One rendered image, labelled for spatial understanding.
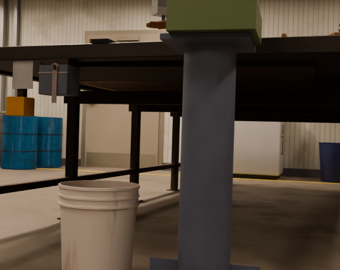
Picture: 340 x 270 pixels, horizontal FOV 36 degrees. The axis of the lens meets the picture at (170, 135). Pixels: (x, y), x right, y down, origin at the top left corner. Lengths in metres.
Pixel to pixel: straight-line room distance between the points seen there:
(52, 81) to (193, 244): 0.92
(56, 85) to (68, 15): 6.62
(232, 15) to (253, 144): 5.50
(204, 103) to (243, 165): 5.42
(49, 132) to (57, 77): 5.81
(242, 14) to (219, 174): 0.48
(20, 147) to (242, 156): 3.08
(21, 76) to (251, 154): 5.03
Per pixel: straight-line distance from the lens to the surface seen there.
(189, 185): 1.62
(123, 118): 8.13
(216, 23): 1.54
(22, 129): 7.53
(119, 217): 1.85
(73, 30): 8.66
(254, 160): 6.98
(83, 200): 1.82
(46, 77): 2.18
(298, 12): 7.96
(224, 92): 1.62
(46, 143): 7.95
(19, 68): 2.30
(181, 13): 1.57
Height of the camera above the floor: 0.56
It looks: level
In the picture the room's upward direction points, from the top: 2 degrees clockwise
